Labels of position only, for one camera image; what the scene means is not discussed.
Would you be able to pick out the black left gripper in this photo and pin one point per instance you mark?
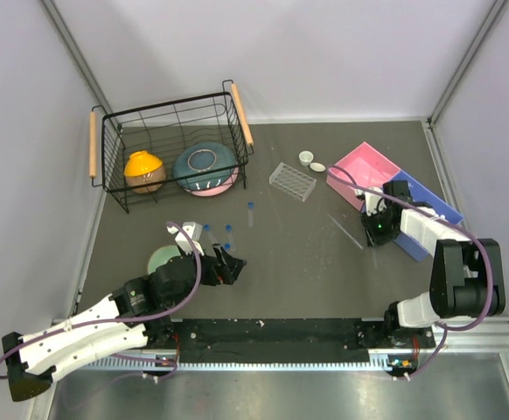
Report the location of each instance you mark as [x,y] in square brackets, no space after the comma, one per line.
[226,272]

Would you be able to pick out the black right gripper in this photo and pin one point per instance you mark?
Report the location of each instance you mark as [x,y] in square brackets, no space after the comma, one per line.
[373,238]

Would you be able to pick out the clear plastic pipette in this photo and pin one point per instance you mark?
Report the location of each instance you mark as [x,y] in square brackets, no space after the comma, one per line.
[374,257]
[344,230]

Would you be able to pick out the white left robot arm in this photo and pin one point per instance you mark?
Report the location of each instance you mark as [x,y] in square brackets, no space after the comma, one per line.
[136,315]

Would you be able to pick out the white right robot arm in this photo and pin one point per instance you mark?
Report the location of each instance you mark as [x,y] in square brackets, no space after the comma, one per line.
[467,277]

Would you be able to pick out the blue plastic box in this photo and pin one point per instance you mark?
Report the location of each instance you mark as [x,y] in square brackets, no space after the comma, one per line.
[423,198]

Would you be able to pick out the pink plastic box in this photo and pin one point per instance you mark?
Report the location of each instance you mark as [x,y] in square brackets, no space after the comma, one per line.
[368,167]

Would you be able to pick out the green ceramic bowl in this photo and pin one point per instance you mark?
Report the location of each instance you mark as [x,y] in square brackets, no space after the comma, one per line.
[161,256]

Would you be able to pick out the pink ceramic plate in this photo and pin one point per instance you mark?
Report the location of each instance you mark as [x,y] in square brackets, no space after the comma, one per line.
[220,188]

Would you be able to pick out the small white lid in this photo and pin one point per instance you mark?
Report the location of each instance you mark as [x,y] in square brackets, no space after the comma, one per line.
[317,167]

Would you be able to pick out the clear test tube rack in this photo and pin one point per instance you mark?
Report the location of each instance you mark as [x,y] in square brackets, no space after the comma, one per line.
[292,181]

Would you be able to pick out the small white cup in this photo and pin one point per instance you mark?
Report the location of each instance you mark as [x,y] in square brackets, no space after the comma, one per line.
[305,158]

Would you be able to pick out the orange ceramic bowl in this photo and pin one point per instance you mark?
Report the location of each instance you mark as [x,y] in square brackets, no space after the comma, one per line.
[144,172]

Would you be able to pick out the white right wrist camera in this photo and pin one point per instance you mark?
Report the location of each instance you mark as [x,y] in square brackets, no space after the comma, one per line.
[373,203]

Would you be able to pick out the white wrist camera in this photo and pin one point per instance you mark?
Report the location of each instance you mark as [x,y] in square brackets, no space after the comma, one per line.
[373,203]
[187,238]

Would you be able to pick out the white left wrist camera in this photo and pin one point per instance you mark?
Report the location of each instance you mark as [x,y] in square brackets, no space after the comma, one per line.
[187,238]

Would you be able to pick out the black wire basket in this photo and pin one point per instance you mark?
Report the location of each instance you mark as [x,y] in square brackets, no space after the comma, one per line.
[165,129]

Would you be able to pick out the aluminium cable rail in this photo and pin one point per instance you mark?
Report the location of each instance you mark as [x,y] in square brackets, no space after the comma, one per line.
[397,355]

